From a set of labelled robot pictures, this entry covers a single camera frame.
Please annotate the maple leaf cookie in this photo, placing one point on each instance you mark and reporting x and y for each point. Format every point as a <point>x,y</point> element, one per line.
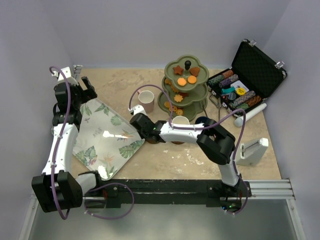
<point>167,81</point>

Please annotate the metal tongs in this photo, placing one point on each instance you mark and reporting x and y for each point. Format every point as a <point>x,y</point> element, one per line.
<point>213,102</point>

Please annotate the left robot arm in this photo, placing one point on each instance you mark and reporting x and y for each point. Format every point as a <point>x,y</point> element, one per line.
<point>56,189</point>

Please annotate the round orange cookie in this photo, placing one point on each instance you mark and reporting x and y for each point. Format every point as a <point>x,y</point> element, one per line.
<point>181,81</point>
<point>167,104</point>
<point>192,79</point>

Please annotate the black poker chip case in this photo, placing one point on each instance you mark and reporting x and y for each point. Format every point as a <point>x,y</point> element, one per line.
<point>250,81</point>

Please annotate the leaf pattern serving tray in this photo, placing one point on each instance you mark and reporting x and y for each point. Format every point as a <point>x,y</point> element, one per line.
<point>106,141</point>

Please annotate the pink cup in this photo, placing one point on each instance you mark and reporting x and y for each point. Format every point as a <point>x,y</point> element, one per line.
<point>147,100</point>

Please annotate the heart cookie light brown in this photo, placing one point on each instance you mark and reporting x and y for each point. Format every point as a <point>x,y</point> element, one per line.
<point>194,71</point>

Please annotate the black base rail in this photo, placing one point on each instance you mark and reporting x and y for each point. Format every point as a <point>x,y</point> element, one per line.
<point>209,192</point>

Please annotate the orange slice cookie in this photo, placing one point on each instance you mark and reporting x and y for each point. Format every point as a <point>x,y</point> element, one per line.
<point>173,108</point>
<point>179,112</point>

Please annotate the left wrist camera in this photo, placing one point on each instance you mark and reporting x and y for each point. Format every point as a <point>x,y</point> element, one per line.
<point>67,73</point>

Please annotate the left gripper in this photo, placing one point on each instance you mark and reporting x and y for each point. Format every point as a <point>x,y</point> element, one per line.
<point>87,95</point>

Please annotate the brown saucer back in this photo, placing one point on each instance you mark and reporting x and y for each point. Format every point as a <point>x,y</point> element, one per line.
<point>177,142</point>

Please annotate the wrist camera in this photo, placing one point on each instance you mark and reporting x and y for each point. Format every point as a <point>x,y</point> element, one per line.
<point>137,109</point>
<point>67,73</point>

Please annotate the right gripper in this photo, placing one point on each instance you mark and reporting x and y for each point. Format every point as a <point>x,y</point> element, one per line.
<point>142,135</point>

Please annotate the green three-tier stand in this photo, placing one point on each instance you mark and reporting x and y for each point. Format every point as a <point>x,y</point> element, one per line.
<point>197,93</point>

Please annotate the white microphone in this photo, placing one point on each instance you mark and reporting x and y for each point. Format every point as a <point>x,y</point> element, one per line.
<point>239,121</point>

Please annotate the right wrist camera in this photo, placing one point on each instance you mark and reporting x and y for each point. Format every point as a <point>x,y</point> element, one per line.
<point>137,109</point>

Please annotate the dark star cookie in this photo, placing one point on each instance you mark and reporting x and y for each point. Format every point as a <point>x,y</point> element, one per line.
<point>178,70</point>
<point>184,94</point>

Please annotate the dark grey mug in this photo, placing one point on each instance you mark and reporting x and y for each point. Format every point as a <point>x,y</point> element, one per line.
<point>180,120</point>

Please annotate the white stand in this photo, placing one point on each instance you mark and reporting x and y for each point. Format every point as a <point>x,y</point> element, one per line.
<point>250,153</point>

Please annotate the dark blue mug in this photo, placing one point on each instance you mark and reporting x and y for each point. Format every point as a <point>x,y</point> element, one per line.
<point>201,119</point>

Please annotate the orange flower cookie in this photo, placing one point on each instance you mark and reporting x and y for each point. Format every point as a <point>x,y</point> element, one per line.
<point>178,98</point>

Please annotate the round orange cookie front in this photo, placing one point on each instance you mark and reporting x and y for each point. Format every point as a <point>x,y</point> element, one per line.
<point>192,79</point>

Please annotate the brown patterned cookie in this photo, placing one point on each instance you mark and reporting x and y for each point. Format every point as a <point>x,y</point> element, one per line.
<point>174,89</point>

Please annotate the aluminium frame rail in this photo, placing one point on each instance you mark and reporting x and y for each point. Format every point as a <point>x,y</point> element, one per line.
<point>260,190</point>

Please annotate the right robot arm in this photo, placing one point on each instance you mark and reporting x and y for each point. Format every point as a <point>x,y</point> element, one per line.
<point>217,143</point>

